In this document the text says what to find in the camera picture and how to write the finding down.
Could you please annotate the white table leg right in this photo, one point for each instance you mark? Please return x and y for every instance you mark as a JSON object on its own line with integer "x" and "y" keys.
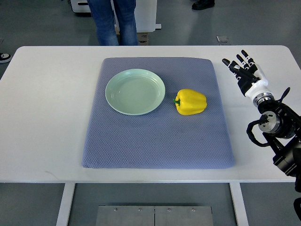
{"x": 238, "y": 204}

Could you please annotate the blue-grey quilted mat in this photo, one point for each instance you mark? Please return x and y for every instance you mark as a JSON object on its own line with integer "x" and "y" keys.
{"x": 161, "y": 139}

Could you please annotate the cardboard box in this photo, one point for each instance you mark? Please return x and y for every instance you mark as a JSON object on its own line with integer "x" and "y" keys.
{"x": 142, "y": 39}

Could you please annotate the person in blue jeans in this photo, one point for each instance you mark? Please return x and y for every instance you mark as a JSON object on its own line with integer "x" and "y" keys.
{"x": 115, "y": 22}

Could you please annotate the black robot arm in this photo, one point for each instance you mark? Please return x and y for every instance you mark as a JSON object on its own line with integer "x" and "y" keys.
{"x": 279, "y": 127}

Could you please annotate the white appliance with slot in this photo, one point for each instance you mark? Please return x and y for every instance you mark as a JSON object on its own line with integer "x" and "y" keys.
{"x": 80, "y": 6}

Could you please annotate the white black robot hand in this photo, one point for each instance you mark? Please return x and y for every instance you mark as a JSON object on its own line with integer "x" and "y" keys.
{"x": 248, "y": 75}

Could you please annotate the light green plate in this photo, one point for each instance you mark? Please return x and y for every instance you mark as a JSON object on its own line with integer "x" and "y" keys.
{"x": 135, "y": 92}

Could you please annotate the black white sneaker at left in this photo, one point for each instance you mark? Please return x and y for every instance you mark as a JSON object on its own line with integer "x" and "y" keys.
{"x": 5, "y": 58}

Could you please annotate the white table leg left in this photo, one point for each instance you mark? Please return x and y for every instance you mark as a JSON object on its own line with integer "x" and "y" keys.
{"x": 65, "y": 206}

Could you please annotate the black shoe top right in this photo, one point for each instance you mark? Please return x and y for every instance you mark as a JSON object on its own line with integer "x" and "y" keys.
{"x": 203, "y": 4}

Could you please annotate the white table leg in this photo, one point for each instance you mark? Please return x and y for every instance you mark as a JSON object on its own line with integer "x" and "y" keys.
{"x": 65, "y": 206}
{"x": 238, "y": 204}

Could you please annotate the grey floor socket plate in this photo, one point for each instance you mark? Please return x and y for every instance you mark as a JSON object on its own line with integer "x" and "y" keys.
{"x": 222, "y": 39}

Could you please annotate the grey metal base plate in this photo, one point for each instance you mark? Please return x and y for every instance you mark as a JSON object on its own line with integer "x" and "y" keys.
{"x": 154, "y": 216}

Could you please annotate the yellow bell pepper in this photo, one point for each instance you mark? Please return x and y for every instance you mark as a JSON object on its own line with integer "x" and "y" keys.
{"x": 189, "y": 102}

